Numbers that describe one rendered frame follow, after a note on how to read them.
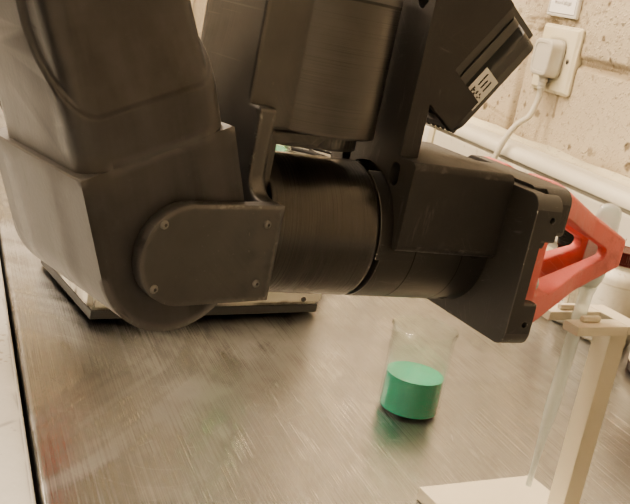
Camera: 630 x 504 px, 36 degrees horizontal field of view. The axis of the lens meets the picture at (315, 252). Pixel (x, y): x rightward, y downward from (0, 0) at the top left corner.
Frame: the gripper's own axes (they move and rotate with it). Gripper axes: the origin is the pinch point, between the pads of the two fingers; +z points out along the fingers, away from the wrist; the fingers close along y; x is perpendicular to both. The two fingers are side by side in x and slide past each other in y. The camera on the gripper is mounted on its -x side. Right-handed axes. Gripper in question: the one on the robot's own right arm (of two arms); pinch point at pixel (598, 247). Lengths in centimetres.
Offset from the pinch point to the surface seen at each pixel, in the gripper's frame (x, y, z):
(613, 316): 3.6, -0.1, 2.3
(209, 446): 16.5, 11.5, -13.3
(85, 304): 15.4, 31.3, -15.7
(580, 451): 11.1, -0.4, 2.4
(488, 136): 4, 71, 48
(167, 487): 16.6, 7.7, -17.1
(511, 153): 5, 64, 47
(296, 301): 14.5, 31.0, 1.4
